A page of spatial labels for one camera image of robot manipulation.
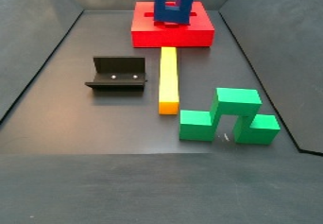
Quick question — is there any blue U-shaped block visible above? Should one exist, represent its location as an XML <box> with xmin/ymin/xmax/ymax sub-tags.
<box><xmin>154</xmin><ymin>0</ymin><xmax>194</xmax><ymax>25</ymax></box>

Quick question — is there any red fixture base block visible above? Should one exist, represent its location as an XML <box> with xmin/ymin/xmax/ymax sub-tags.
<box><xmin>131</xmin><ymin>2</ymin><xmax>216</xmax><ymax>47</ymax></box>

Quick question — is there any yellow long bar block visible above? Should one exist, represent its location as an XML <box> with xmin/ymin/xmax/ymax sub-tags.
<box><xmin>159</xmin><ymin>47</ymin><xmax>179</xmax><ymax>114</ymax></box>

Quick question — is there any green stepped block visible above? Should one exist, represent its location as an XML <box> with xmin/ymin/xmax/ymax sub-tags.
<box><xmin>179</xmin><ymin>88</ymin><xmax>280</xmax><ymax>145</ymax></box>

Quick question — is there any black angled fixture bracket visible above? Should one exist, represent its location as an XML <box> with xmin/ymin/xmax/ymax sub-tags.
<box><xmin>84</xmin><ymin>56</ymin><xmax>147</xmax><ymax>91</ymax></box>

